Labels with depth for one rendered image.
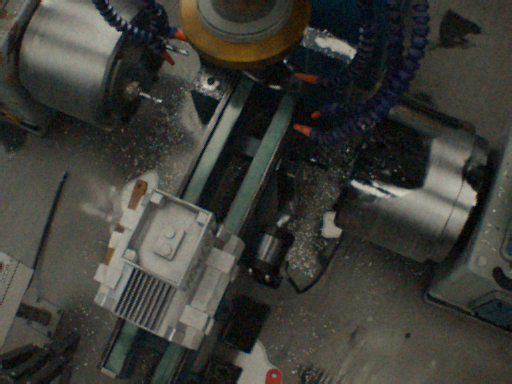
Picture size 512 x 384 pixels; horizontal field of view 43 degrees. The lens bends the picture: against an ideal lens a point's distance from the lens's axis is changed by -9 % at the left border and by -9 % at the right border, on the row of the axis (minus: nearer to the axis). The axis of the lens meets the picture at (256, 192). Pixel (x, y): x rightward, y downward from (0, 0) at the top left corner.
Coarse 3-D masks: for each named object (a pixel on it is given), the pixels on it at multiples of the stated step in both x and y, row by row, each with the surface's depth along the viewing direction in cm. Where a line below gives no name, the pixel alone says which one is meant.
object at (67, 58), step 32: (64, 0) 113; (128, 0) 115; (32, 32) 113; (64, 32) 111; (96, 32) 110; (32, 64) 114; (64, 64) 112; (96, 64) 110; (128, 64) 116; (160, 64) 130; (32, 96) 120; (64, 96) 115; (96, 96) 112; (128, 96) 117
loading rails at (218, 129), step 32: (224, 96) 131; (288, 96) 132; (224, 128) 131; (288, 128) 129; (192, 160) 128; (224, 160) 136; (256, 160) 129; (192, 192) 128; (256, 192) 126; (224, 224) 126; (256, 224) 136; (128, 320) 122; (224, 320) 131; (128, 352) 121; (160, 352) 127; (192, 352) 124
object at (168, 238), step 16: (160, 192) 104; (144, 208) 104; (160, 208) 107; (176, 208) 107; (192, 208) 104; (144, 224) 106; (160, 224) 106; (176, 224) 106; (192, 224) 106; (208, 224) 103; (128, 240) 103; (144, 240) 106; (160, 240) 104; (176, 240) 104; (192, 240) 105; (208, 240) 106; (144, 256) 105; (160, 256) 105; (176, 256) 105; (192, 256) 102; (144, 272) 105; (160, 272) 104; (176, 272) 101; (192, 272) 105
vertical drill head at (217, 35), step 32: (192, 0) 92; (224, 0) 83; (256, 0) 83; (288, 0) 89; (192, 32) 90; (224, 32) 88; (256, 32) 88; (288, 32) 90; (224, 64) 91; (256, 64) 90
